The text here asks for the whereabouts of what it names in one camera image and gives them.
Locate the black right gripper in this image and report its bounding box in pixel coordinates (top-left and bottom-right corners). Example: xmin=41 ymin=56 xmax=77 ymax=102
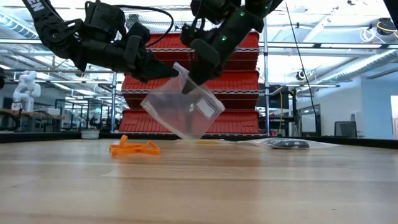
xmin=181 ymin=16 xmax=266 ymax=95

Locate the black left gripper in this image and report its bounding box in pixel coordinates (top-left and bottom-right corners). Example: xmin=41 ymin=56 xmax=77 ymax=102
xmin=73 ymin=37 xmax=181 ymax=83

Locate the orange rubber band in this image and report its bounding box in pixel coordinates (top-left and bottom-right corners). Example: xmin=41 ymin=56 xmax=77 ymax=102
xmin=108 ymin=134 xmax=149 ymax=157
xmin=138 ymin=140 xmax=161 ymax=156

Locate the black monitor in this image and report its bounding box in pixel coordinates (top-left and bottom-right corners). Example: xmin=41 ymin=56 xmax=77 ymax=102
xmin=257 ymin=84 xmax=290 ymax=110

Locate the white round bowl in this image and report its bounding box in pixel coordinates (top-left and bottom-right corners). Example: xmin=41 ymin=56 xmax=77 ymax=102
xmin=80 ymin=128 xmax=101 ymax=140

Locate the black framed whiteboard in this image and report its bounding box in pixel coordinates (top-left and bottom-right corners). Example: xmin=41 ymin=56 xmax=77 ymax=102
xmin=297 ymin=104 xmax=322 ymax=137

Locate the wooden background workbench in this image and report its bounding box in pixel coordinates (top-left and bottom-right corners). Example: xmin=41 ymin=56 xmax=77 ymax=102
xmin=0 ymin=108 xmax=68 ymax=133

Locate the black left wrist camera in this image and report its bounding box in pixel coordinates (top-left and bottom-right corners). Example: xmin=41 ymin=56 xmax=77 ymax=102
xmin=123 ymin=21 xmax=152 ymax=72

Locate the black left camera cable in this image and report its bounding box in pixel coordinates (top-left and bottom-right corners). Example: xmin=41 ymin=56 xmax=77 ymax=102
xmin=114 ymin=4 xmax=175 ymax=48

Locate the chrome wire shelving rack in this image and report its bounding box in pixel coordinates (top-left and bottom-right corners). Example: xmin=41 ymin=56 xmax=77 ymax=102
xmin=110 ymin=3 xmax=272 ymax=138

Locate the yellow hanging cable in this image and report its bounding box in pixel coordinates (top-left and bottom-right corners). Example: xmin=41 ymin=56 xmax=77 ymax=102
xmin=277 ymin=90 xmax=284 ymax=133

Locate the long black cable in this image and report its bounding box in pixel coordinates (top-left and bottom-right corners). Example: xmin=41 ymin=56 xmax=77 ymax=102
xmin=284 ymin=2 xmax=320 ymax=127

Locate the black aluminium table frame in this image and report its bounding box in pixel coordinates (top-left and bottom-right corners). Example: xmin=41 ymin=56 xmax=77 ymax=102
xmin=0 ymin=131 xmax=398 ymax=151

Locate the white ceiling cable coil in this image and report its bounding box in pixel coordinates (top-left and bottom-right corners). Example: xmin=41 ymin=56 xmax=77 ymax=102
xmin=359 ymin=27 xmax=378 ymax=44

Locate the yellow ceiling cable reel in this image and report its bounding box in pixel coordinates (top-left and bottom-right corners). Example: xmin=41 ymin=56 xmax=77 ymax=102
xmin=375 ymin=17 xmax=398 ymax=37

